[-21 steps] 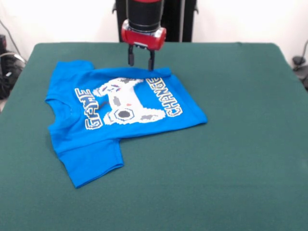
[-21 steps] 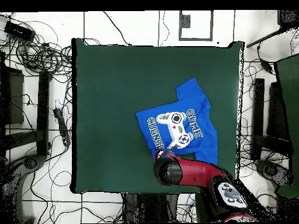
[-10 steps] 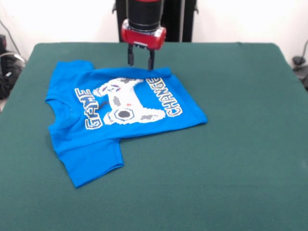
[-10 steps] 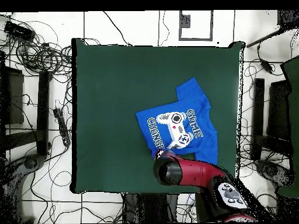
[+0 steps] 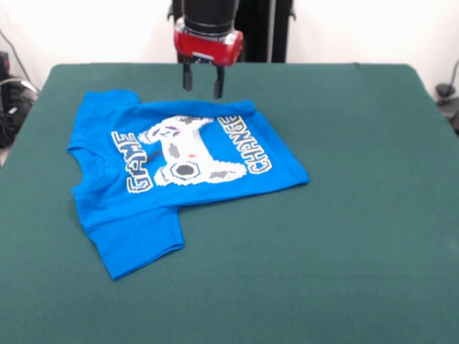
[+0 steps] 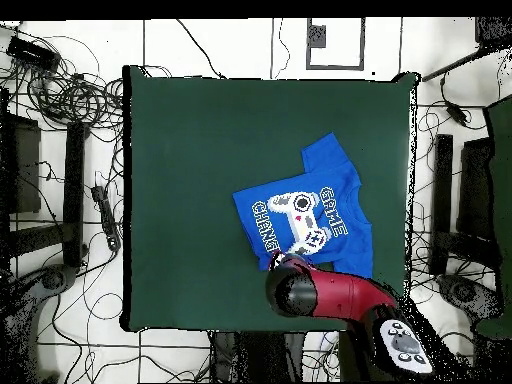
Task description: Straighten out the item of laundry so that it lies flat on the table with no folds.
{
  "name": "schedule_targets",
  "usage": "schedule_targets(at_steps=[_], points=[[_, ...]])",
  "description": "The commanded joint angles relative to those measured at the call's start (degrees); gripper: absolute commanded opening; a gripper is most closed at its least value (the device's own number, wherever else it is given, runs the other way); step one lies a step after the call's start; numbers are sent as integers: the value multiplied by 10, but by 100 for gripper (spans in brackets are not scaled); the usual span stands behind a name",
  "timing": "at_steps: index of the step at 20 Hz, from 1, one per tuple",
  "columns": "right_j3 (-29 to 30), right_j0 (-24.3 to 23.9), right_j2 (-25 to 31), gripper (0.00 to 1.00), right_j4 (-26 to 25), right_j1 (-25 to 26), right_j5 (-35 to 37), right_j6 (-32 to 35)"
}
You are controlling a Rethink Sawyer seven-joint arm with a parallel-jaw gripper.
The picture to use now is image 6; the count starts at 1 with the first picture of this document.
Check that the blue shirt with white print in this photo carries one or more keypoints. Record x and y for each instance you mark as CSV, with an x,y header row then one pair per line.
x,y
328,168

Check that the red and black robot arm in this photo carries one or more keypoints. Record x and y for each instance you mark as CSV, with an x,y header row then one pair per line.
x,y
340,294

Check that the black flat panel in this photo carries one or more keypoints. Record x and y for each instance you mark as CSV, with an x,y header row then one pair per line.
x,y
476,188
26,168

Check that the dark green table cloth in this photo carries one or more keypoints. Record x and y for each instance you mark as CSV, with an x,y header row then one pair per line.
x,y
200,140

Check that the black stand bar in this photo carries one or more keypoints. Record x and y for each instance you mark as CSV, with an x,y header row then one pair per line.
x,y
74,192
443,192

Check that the black stand base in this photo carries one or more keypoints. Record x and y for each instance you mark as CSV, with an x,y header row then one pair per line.
x,y
468,294
52,278

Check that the black power strip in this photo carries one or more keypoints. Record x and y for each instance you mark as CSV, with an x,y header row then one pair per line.
x,y
106,216

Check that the small dark grey square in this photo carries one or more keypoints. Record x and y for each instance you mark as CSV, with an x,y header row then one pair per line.
x,y
318,36

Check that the black rod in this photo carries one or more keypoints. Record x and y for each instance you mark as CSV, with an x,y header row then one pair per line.
x,y
452,66

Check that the black speckled block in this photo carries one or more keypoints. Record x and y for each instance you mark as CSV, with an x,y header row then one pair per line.
x,y
494,32

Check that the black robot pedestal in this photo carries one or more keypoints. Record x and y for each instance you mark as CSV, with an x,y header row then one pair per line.
x,y
256,356

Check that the grey square frame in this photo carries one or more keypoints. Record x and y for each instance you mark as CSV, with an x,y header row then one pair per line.
x,y
362,44

